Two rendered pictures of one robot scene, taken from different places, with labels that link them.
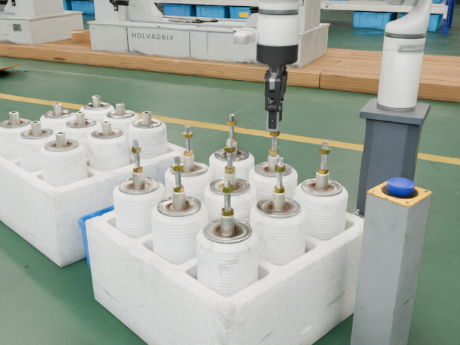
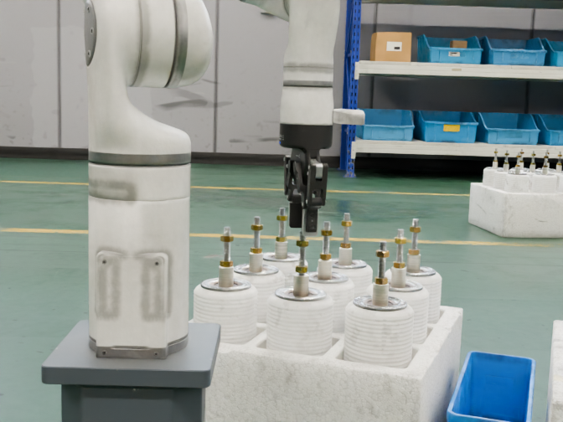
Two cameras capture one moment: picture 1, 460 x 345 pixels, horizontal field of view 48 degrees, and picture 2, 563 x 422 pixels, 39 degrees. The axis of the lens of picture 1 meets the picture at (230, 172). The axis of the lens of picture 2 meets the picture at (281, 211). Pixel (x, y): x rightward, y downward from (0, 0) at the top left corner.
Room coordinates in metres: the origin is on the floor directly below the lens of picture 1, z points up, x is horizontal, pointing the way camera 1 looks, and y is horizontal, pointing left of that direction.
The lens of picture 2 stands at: (1.95, -0.61, 0.53)
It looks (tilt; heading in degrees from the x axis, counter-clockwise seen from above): 8 degrees down; 154
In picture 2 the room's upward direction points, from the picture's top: 2 degrees clockwise
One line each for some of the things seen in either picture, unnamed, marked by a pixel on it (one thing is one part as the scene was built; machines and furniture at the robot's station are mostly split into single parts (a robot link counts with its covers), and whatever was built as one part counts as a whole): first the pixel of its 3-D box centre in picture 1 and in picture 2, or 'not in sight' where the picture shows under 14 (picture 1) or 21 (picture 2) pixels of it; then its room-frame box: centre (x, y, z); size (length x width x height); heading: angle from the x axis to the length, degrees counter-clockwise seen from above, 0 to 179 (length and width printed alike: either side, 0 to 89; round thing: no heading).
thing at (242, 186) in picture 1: (229, 187); (324, 278); (0.86, 0.00, 0.25); 0.08 x 0.08 x 0.01
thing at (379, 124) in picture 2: not in sight; (383, 124); (-2.92, 2.57, 0.36); 0.50 x 0.38 x 0.21; 155
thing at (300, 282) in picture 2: (273, 163); (301, 285); (0.95, -0.09, 0.26); 0.02 x 0.02 x 0.03
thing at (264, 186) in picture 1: (272, 211); (298, 355); (0.95, -0.09, 0.16); 0.10 x 0.10 x 0.18
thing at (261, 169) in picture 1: (273, 170); (300, 294); (0.95, -0.09, 0.25); 0.08 x 0.08 x 0.01
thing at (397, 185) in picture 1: (400, 187); not in sight; (0.71, -0.25, 0.32); 0.04 x 0.04 x 0.02
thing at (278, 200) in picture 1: (278, 200); (255, 262); (0.78, -0.08, 0.26); 0.02 x 0.02 x 0.03
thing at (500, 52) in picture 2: not in sight; (510, 52); (-2.53, 3.34, 0.89); 0.50 x 0.38 x 0.21; 153
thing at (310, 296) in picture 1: (230, 262); (320, 375); (0.86, 0.00, 0.09); 0.39 x 0.39 x 0.18; 44
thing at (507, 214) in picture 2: not in sight; (529, 209); (-0.63, 1.83, 0.09); 0.39 x 0.39 x 0.18; 71
